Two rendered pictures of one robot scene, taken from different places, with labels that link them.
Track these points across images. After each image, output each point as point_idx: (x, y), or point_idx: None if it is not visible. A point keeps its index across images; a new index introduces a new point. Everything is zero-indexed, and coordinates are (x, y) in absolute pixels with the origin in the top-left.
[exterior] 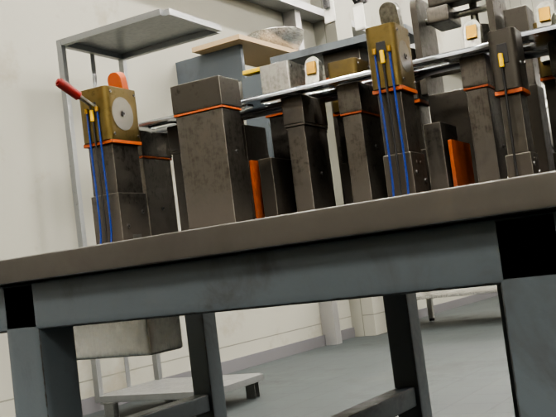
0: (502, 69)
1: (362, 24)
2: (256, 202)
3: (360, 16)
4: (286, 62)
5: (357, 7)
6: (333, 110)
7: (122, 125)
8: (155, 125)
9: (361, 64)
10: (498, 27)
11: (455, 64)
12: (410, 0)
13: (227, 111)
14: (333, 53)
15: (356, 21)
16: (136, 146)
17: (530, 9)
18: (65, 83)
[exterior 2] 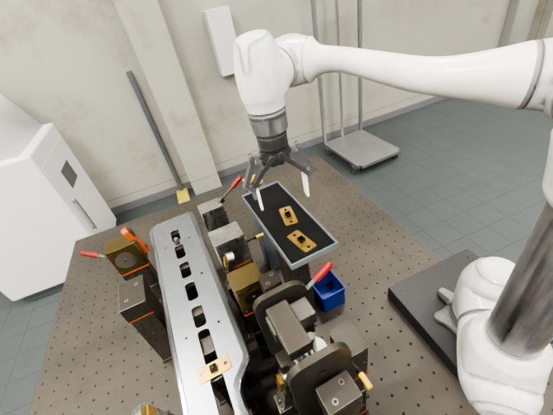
0: None
1: (306, 193)
2: None
3: (304, 185)
4: (214, 248)
5: (303, 177)
6: (276, 249)
7: (127, 265)
8: (170, 235)
9: (247, 288)
10: (306, 396)
11: (247, 409)
12: (255, 300)
13: (137, 321)
14: None
15: (304, 186)
16: (146, 266)
17: (352, 401)
18: (84, 254)
